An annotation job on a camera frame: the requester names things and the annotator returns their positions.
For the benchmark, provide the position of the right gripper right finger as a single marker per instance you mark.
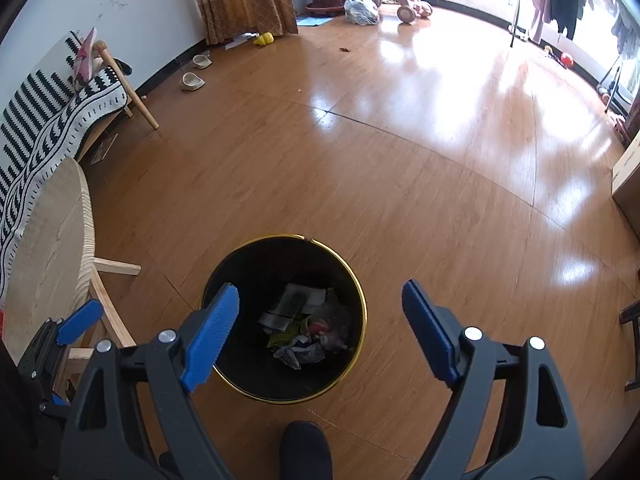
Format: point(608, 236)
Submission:
point(509, 415)

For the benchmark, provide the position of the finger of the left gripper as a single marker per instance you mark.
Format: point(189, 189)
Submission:
point(79, 322)

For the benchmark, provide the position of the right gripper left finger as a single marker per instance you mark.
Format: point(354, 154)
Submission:
point(105, 436)

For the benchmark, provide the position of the white green torn package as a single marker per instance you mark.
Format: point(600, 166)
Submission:
point(296, 299)

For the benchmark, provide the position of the clear plastic bag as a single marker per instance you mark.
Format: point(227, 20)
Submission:
point(300, 351)

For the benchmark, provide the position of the black gold trash bin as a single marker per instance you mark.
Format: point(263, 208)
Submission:
point(301, 322)

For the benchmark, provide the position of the round wooden table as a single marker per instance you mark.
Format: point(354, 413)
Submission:
point(56, 269)

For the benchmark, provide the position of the black shoe tip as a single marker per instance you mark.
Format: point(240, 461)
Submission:
point(304, 453)

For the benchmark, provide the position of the black white striped sofa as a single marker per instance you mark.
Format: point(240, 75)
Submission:
point(44, 123)

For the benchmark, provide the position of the pink cartoon cushion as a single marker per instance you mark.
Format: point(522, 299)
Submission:
point(87, 63)

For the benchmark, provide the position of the beige slipper far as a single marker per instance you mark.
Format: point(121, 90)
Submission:
point(201, 61)

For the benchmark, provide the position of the yellow toy on floor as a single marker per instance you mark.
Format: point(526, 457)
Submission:
point(264, 39)

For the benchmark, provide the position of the silver plastic bag bundle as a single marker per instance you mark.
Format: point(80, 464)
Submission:
point(361, 12)

